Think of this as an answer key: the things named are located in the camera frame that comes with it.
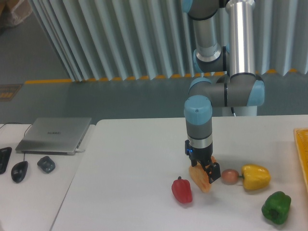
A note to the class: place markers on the green bell pepper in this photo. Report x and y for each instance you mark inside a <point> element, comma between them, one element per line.
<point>276,207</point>

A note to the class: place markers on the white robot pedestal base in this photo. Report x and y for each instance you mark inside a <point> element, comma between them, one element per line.
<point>240,111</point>

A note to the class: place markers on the dark grey small device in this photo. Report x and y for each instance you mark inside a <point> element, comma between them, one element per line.
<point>46,164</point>

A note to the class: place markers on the brown egg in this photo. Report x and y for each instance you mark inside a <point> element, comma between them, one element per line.
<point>230,176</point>

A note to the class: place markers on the yellow bell pepper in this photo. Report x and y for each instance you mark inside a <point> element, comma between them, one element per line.
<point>254,177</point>

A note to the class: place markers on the triangular orange bread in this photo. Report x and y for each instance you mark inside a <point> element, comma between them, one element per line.
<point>200,178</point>

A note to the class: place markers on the silver closed laptop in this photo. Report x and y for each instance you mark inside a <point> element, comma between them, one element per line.
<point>54,135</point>

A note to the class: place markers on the black keyboard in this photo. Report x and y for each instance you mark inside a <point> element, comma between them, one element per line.
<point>5,154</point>

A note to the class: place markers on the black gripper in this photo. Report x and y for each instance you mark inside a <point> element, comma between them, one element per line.
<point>203,156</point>

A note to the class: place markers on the red bell pepper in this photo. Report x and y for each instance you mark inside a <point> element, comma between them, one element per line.
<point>181,190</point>

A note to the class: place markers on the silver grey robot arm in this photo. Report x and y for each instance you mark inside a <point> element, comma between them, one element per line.
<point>242,86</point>

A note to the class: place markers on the black computer mouse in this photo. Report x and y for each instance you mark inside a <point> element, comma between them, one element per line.
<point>19,171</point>

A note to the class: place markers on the white pleated curtain screen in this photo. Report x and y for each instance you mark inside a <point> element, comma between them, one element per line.
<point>148,38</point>

